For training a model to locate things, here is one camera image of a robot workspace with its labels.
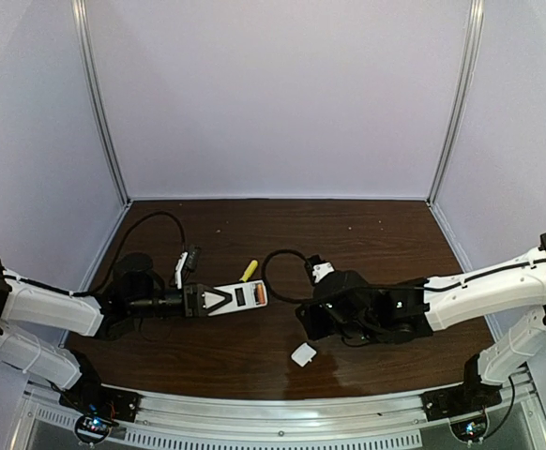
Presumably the white red remote control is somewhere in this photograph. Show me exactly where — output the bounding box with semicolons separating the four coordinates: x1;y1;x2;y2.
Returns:
215;280;268;313

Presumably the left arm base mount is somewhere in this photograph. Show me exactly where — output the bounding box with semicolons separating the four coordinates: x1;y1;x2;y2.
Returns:
52;352;141;447

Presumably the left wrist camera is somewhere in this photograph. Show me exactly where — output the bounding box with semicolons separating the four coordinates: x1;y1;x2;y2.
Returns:
169;245;202;289

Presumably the aluminium frame post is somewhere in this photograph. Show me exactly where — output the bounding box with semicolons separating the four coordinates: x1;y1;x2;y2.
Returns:
427;0;485;208
71;0;131;206

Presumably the front aluminium rail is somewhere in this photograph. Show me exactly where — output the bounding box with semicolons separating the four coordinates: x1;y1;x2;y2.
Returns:
6;368;546;449

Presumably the yellow handled screwdriver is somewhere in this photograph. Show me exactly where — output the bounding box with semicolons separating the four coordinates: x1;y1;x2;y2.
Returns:
239;260;259;282

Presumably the left aluminium frame post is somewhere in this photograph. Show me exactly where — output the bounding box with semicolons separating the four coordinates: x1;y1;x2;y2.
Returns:
71;0;131;206

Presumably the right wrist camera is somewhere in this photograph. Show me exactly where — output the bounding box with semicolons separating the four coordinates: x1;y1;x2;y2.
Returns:
304;255;335;286

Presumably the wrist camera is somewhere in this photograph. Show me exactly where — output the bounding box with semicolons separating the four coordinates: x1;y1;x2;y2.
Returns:
304;255;335;286
169;245;202;289

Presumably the white battery cover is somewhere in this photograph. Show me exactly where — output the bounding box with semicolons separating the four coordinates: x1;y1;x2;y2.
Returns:
291;342;317;368

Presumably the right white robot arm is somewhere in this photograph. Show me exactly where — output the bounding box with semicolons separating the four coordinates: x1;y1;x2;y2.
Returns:
296;232;546;400

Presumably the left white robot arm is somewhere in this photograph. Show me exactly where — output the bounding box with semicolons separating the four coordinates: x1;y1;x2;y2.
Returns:
0;251;256;403

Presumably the orange battery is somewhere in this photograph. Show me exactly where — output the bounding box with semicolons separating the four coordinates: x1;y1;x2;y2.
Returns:
253;282;267;306

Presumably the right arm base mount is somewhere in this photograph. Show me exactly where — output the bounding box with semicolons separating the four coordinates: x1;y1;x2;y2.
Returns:
420;354;516;446

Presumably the right black camera cable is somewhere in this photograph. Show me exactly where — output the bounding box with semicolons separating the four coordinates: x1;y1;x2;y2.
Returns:
261;249;316;310

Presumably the right aluminium frame post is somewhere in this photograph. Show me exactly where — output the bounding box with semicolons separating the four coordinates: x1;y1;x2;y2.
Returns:
427;0;485;208

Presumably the black camera cable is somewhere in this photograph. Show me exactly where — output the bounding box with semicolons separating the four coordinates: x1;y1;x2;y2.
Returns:
261;249;316;310
73;211;188;299

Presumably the left black camera cable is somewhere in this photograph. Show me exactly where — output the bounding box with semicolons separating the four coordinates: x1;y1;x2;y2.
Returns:
73;211;188;299

